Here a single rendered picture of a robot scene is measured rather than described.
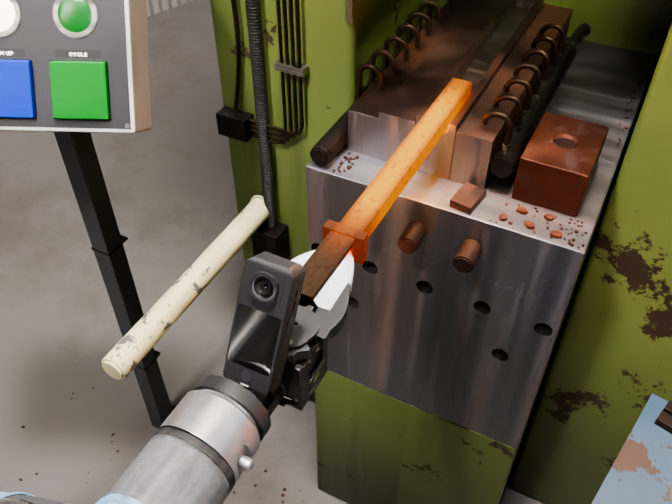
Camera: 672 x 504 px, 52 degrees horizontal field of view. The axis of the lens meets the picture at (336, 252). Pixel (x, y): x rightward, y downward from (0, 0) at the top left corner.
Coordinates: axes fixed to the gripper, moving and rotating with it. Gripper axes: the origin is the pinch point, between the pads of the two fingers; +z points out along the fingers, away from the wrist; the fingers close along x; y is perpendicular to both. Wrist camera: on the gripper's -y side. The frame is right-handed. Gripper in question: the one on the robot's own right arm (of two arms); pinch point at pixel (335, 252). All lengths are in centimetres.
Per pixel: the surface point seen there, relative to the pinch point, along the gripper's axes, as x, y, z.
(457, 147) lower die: 3.3, 3.3, 27.7
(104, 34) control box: -42.2, -6.6, 16.7
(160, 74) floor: -164, 98, 157
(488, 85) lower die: 2.9, 0.9, 40.3
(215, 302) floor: -70, 100, 60
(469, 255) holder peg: 9.3, 12.1, 18.6
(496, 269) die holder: 12.4, 16.0, 21.8
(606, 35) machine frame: 13, 6, 76
